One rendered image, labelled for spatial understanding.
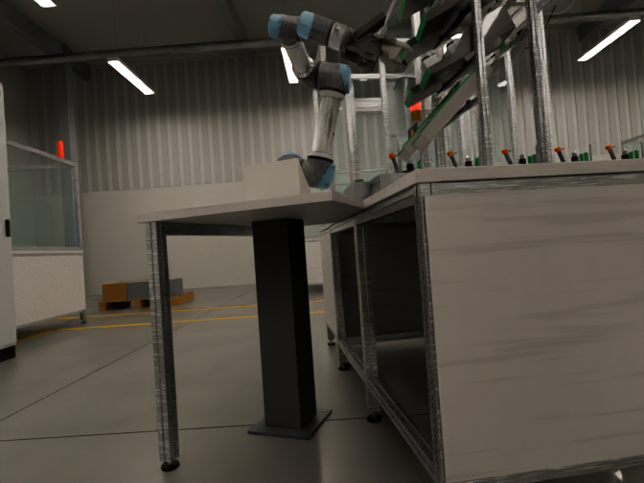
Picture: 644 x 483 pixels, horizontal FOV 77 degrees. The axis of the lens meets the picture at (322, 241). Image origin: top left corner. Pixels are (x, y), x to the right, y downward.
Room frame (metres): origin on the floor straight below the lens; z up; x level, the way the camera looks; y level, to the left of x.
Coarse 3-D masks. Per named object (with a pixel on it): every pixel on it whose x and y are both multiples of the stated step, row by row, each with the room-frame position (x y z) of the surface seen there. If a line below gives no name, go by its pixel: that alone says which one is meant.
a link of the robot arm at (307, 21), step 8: (304, 16) 1.21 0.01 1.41; (312, 16) 1.21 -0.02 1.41; (320, 16) 1.22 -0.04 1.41; (304, 24) 1.22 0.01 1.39; (312, 24) 1.21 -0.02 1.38; (320, 24) 1.21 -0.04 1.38; (328, 24) 1.21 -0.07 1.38; (304, 32) 1.23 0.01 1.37; (312, 32) 1.22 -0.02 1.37; (320, 32) 1.22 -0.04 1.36; (328, 32) 1.21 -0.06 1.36; (312, 40) 1.25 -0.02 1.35; (320, 40) 1.24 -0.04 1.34; (328, 40) 1.23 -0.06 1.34
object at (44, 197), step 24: (24, 168) 4.16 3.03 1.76; (48, 168) 4.52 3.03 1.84; (72, 168) 4.96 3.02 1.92; (24, 192) 4.14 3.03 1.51; (48, 192) 4.50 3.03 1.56; (72, 192) 4.93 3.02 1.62; (24, 216) 4.13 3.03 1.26; (48, 216) 4.48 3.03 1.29; (72, 216) 4.90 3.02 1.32; (24, 240) 4.11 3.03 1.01; (48, 240) 4.46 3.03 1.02; (72, 240) 4.88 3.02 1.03
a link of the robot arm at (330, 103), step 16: (320, 64) 1.68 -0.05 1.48; (336, 64) 1.68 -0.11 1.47; (320, 80) 1.69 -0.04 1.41; (336, 80) 1.67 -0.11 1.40; (320, 96) 1.74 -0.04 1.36; (336, 96) 1.69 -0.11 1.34; (320, 112) 1.71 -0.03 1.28; (336, 112) 1.71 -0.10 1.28; (320, 128) 1.71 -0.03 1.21; (320, 144) 1.71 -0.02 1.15; (304, 160) 1.73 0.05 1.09; (320, 160) 1.70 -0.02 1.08; (320, 176) 1.70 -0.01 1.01
